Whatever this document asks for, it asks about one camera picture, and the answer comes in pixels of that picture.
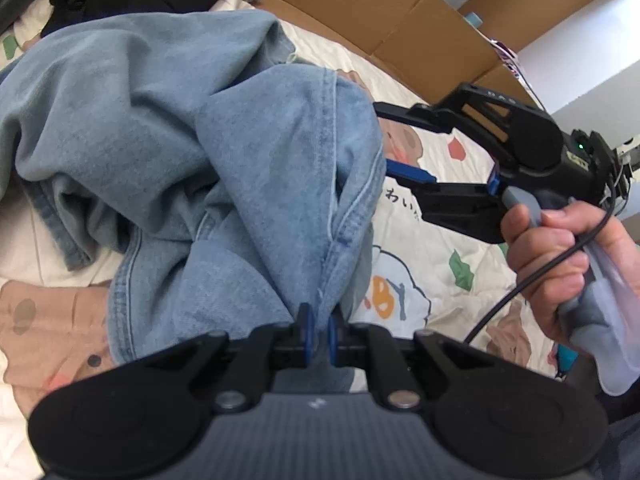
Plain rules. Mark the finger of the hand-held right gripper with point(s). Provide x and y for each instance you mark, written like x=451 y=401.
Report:
x=400 y=112
x=407 y=172

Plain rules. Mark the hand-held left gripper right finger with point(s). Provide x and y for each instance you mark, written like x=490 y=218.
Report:
x=332 y=342

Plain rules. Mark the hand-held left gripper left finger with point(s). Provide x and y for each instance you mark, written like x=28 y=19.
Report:
x=310 y=340

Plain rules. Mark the light blue jeans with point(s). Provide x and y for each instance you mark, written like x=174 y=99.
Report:
x=200 y=160

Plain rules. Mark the person's right hand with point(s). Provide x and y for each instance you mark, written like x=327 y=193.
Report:
x=540 y=260

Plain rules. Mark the cream printed bedsheet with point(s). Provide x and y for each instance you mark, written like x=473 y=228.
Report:
x=450 y=240

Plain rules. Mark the brown cardboard sheet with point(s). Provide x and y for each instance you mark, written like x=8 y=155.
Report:
x=400 y=20

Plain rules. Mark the teal cup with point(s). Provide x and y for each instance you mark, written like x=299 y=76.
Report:
x=473 y=20

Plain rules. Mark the purple printed packet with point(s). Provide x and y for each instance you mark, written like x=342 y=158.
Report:
x=502 y=52

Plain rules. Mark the person's dark clothing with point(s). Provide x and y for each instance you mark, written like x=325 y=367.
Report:
x=625 y=440

